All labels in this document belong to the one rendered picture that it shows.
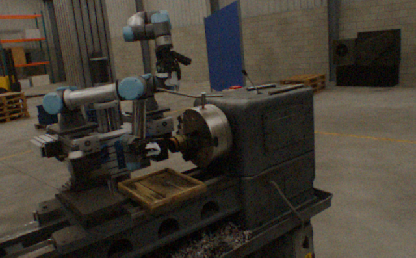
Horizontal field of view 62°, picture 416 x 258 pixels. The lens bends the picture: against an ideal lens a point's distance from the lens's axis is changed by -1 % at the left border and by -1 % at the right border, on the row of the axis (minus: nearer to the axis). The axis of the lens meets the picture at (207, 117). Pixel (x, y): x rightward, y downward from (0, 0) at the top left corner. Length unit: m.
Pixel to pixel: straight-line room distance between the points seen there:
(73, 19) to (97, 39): 0.19
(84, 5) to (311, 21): 10.62
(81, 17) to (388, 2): 10.14
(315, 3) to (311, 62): 1.91
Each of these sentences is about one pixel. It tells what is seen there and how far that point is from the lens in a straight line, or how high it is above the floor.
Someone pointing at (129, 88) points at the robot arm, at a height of 1.37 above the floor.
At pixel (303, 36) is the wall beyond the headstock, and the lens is 12.60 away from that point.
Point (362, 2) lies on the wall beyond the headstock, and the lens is 11.85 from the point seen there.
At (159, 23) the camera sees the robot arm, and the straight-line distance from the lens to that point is 1.64.
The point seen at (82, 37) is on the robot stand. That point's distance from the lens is 2.32.
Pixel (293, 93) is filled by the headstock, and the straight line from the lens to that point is 1.98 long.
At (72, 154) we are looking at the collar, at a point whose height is 1.14.
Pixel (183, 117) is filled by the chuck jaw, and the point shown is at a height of 1.19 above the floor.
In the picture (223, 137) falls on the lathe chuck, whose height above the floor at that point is 1.09.
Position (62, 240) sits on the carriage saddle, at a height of 0.90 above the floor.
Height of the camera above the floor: 1.55
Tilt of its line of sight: 12 degrees down
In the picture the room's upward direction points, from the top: 5 degrees counter-clockwise
